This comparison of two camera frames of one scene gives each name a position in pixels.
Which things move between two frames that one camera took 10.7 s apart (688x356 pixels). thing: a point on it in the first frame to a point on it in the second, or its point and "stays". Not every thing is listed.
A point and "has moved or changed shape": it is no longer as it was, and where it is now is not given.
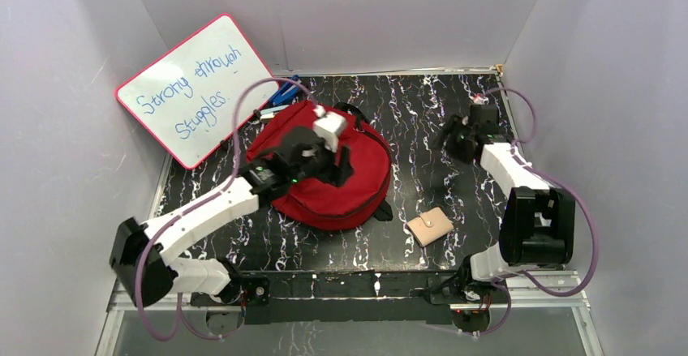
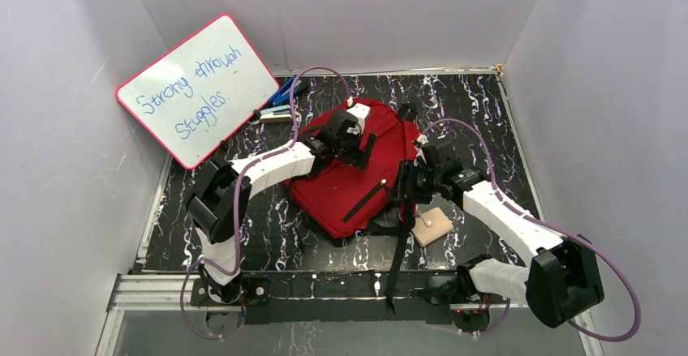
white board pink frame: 187,96 stays
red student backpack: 325,207 has moved or changed shape
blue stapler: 286,93 stays
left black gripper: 333,162 to 356,142
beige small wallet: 431,225 stays
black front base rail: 269,296 stays
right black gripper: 453,126 to 407,172
